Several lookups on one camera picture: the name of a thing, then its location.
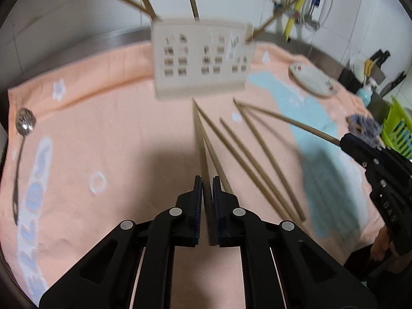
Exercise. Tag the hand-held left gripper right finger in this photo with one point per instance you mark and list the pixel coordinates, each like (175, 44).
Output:
(216, 209)

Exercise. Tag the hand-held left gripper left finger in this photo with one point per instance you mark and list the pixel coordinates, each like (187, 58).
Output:
(199, 209)

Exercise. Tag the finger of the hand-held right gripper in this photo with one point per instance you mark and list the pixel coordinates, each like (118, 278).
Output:
(357, 149)

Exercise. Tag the pile of wooden chopsticks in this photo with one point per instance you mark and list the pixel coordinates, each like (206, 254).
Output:
(251, 167)

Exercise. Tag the cream plastic utensil holder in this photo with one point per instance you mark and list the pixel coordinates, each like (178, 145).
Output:
(193, 64)

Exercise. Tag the person's right hand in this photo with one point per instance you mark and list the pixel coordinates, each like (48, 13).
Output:
(379, 244)

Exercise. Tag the green plastic basket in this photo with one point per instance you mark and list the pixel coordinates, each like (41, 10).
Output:
(399, 128)

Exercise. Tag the blue plastic bottle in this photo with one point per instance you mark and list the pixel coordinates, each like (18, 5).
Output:
(365, 95)

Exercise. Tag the white floral plate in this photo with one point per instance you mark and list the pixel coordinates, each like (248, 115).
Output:
(313, 79)

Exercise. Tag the peach printed towel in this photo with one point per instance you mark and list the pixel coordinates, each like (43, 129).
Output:
(112, 141)

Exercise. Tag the metal slotted spoon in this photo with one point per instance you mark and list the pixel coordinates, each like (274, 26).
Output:
(25, 124)

